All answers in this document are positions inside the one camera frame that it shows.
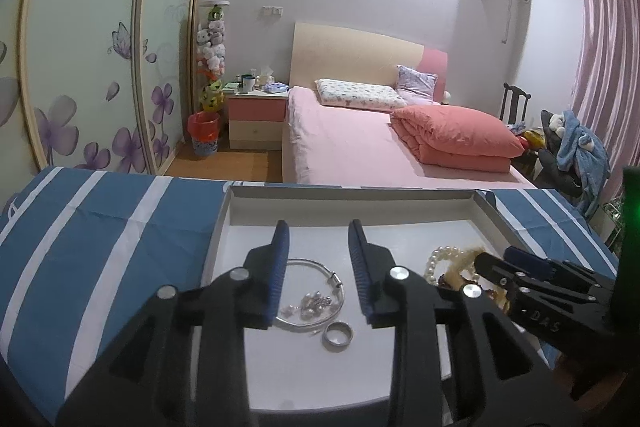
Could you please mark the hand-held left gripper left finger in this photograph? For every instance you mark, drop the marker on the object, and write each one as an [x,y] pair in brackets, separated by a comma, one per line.
[278,269]

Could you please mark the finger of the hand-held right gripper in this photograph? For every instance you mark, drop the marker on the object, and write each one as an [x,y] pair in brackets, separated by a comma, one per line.
[492,269]
[525,258]

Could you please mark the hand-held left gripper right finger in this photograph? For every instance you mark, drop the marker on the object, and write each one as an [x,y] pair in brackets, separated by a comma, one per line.
[361,268]

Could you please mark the thin silver bangle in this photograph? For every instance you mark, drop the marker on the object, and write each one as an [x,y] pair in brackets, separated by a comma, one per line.
[311,261]

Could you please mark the pearl drop earrings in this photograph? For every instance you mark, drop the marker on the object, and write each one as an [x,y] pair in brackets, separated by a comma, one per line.
[315,304]

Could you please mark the grey cardboard tray box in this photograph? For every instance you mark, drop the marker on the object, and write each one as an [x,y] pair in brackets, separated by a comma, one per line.
[310,382]

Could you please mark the grey padded chair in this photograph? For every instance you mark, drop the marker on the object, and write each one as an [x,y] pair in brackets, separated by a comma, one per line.
[552,167]

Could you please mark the colourful toys pile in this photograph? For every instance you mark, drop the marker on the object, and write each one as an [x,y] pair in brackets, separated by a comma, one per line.
[530,139]

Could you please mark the bed with pink sheet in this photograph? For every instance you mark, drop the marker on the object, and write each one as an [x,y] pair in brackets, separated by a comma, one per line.
[345,147]

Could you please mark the blue plush garment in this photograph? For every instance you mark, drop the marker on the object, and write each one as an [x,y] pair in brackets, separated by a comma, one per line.
[580,147]

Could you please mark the folded coral duvet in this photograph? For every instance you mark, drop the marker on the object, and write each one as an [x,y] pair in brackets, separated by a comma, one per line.
[450,134]

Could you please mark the pink beige nightstand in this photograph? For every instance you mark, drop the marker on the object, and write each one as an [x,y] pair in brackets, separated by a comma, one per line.
[255,122]

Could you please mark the dark wooden chair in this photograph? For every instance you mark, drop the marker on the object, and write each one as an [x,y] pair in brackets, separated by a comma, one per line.
[515,104]

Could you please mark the red lined waste bin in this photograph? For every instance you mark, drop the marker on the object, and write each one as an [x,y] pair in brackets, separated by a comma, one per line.
[202,132]

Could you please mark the white patterned pillow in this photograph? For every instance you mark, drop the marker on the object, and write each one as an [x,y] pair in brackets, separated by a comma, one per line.
[360,94]

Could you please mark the blue white striped tablecloth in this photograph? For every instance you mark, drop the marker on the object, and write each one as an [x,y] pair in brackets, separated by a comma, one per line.
[100,257]

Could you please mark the blue folded cloth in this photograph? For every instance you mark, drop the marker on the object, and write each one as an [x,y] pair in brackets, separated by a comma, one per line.
[276,87]

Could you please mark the purple floral pillow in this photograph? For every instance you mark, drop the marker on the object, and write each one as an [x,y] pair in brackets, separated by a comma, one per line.
[416,83]

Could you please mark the tissue box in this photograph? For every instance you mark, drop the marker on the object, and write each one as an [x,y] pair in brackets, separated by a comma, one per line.
[266,76]

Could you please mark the pink curtain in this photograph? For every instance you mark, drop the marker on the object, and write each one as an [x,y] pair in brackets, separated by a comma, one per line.
[612,67]

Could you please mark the beige pink headboard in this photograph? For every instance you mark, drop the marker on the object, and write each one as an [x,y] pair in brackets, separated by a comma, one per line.
[350,52]

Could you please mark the clear tube of plush toys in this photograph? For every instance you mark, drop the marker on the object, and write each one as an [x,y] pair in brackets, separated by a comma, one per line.
[212,52]

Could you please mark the flower print sliding wardrobe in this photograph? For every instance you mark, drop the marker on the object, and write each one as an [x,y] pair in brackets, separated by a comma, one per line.
[85,47]

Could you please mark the white wall switch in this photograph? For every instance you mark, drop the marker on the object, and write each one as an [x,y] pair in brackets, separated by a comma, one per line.
[273,10]

